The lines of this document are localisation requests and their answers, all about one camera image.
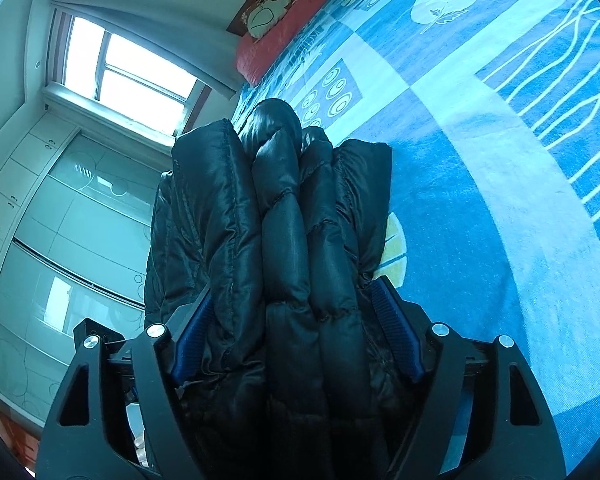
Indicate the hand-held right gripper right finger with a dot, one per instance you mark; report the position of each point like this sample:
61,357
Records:
397,330

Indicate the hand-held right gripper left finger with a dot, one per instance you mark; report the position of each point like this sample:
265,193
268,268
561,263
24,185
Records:
192,332

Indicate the black puffer jacket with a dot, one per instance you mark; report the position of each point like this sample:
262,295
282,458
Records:
280,270

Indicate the white glass-door wardrobe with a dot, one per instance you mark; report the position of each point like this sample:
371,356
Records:
55,240

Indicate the blue patterned bed sheet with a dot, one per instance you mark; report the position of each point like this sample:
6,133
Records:
480,160

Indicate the window with wooden sill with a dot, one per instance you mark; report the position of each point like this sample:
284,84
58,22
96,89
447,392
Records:
125,77

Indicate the white curtain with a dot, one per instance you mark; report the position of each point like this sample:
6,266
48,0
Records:
150,35

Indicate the red pillow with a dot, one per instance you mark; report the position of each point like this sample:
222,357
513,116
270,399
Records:
285,30

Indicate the cream printed cushion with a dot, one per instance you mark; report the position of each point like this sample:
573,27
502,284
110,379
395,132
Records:
267,12

